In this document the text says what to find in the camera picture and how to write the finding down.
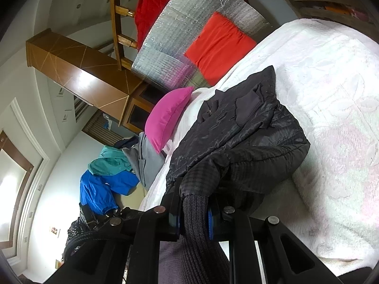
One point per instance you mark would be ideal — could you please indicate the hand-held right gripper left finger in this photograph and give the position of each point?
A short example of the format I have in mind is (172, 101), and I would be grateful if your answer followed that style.
(174, 220)

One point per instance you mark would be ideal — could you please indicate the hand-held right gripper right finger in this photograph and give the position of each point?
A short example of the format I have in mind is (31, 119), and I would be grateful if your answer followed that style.
(210, 223)

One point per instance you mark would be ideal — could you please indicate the dark grey jacket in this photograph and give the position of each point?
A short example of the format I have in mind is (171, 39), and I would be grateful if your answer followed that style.
(237, 130)

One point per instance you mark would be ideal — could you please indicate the mauve knit cloth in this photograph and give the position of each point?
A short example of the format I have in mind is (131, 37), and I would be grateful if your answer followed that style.
(173, 263)

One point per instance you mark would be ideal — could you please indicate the grey garment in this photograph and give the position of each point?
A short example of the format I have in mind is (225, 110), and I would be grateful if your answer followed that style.
(146, 159)

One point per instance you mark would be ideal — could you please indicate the blue jacket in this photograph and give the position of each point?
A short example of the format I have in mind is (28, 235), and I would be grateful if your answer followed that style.
(100, 189)

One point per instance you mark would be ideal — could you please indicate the teal garment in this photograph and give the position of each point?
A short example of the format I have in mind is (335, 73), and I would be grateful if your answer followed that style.
(109, 161)

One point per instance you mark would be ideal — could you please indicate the dark patterned cloth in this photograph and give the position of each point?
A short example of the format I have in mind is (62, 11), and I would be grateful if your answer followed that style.
(75, 227)

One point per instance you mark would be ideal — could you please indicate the pink pillow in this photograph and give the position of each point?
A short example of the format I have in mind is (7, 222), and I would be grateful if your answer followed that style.
(168, 115)

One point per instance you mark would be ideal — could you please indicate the white patterned bedspread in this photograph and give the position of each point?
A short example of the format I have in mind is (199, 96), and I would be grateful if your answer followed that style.
(331, 100)

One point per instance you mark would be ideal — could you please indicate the brown wooden wardrobe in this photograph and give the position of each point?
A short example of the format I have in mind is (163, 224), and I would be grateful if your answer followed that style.
(86, 71)

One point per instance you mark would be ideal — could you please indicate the orange-red pillow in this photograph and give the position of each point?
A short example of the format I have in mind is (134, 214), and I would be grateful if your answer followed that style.
(220, 47)

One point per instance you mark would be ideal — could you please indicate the silver foil insulation sheet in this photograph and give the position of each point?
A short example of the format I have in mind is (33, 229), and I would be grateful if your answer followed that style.
(183, 35)

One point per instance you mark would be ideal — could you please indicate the wooden bed headboard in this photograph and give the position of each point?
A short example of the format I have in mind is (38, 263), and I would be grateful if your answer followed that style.
(122, 11)

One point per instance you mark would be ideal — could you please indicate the red blanket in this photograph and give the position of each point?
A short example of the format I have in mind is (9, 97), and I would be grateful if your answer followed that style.
(154, 0)

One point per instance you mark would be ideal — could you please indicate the small wall picture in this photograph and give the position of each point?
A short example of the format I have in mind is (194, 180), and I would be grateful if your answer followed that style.
(54, 230)

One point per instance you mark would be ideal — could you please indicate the wall air vent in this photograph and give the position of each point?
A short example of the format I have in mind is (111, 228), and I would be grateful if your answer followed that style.
(80, 108)

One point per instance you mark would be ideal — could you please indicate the wooden window frame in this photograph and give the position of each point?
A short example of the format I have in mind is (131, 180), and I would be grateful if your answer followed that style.
(20, 165)

